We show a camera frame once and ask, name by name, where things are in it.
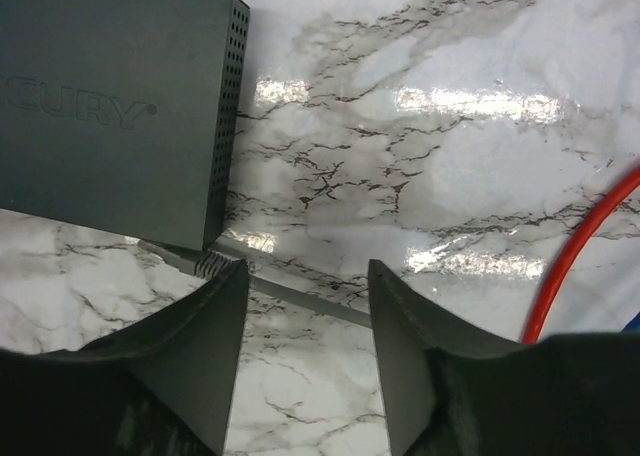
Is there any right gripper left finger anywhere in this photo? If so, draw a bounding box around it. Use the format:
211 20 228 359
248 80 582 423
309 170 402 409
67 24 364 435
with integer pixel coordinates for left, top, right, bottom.
1 261 249 455

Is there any grey ethernet cable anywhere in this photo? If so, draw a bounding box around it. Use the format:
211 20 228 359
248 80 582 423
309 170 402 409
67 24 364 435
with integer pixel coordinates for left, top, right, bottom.
137 240 374 327

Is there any black network switch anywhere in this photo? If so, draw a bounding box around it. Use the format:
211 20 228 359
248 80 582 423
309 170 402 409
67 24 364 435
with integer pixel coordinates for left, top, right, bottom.
1 0 250 250

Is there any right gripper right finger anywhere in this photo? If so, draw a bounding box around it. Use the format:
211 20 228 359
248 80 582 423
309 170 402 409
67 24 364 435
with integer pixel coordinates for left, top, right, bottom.
368 260 639 455

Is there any red ethernet cable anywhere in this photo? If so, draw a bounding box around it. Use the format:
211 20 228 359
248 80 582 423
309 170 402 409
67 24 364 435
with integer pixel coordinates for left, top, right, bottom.
519 164 640 345

